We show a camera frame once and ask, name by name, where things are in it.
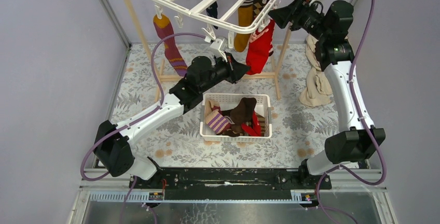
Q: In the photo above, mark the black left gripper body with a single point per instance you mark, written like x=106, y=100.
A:
x=222, y=70

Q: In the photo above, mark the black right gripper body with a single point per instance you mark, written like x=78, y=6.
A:
x=312, y=22

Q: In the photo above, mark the red sock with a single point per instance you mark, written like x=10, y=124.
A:
x=260, y=46
x=252, y=128

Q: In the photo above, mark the dark brown sock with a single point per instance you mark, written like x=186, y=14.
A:
x=243, y=112

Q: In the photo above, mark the purple striped beige sock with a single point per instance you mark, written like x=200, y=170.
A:
x=216, y=119

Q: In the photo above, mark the brown cream striped sock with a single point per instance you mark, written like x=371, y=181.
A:
x=262, y=124

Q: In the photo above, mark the maroon purple striped sock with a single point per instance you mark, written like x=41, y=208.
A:
x=164, y=29

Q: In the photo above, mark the brown argyle sock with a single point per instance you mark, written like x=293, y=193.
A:
x=258, y=6
x=234, y=131

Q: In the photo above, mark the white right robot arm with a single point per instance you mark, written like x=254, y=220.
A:
x=358, y=137

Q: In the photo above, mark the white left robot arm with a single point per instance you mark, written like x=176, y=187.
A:
x=114, y=143

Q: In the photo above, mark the white clip sock hanger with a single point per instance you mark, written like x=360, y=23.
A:
x=213, y=2

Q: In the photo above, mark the mustard yellow striped sock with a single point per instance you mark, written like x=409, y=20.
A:
x=245, y=18

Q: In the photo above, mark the wooden clothes rack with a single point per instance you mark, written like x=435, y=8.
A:
x=163, y=78

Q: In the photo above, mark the white plastic basket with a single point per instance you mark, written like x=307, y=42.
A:
x=228, y=101

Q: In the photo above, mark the beige crumpled cloth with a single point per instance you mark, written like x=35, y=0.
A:
x=318, y=90

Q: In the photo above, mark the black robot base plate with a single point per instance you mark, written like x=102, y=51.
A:
x=231, y=184

